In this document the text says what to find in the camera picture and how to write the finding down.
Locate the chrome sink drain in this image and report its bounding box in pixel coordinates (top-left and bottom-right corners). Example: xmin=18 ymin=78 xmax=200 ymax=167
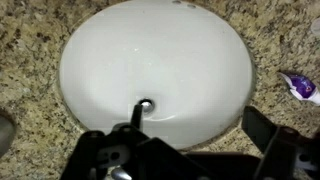
xmin=137 ymin=97 xmax=155 ymax=116

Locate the white oval sink basin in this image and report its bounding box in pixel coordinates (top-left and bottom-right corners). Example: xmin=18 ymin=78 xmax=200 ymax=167
xmin=58 ymin=0 xmax=257 ymax=151

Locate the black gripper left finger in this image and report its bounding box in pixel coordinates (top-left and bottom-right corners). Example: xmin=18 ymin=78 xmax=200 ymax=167
xmin=59 ymin=103 xmax=152 ymax=180

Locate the silver metal cup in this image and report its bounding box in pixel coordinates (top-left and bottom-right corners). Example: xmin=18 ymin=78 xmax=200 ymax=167
xmin=0 ymin=111 xmax=17 ymax=159

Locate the chrome faucet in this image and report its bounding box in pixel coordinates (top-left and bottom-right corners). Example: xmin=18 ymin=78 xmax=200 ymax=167
xmin=110 ymin=165 xmax=133 ymax=180

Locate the purple toothpaste tube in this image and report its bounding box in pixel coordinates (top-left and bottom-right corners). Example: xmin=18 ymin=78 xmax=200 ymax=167
xmin=278 ymin=70 xmax=320 ymax=107

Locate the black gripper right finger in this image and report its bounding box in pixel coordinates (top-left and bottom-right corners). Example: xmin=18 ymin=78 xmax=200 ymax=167
xmin=241 ymin=105 xmax=320 ymax=180

